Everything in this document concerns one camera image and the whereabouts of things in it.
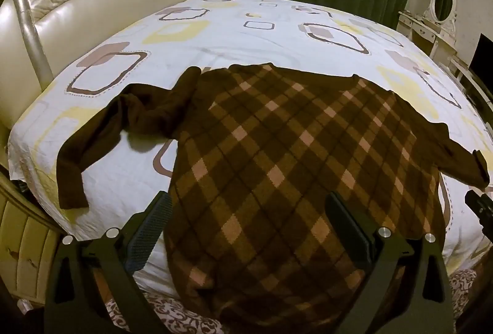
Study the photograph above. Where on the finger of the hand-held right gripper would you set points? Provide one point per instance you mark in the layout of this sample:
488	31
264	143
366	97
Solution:
481	210

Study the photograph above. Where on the cream bedside cabinet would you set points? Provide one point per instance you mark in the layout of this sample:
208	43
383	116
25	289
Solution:
27	253

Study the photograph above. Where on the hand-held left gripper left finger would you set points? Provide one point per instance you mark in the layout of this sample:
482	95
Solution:
148	234

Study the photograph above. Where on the white low cabinet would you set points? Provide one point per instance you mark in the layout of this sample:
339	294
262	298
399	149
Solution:
468	78

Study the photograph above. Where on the cream tufted leather headboard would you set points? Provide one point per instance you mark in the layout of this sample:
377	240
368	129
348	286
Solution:
96	10

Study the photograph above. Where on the white oval vanity mirror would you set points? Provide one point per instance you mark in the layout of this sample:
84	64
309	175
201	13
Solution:
442	2

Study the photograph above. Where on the black monitor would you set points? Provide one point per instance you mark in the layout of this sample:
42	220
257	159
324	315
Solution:
483	56

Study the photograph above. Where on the white dressing table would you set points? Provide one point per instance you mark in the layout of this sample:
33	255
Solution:
420	31

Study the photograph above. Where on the brown argyle sweater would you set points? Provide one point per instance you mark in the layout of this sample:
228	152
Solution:
269	149

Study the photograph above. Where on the person's patterned clothing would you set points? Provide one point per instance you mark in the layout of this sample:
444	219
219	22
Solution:
181	314

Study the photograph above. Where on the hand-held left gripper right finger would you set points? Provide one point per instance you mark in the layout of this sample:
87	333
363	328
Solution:
350	234

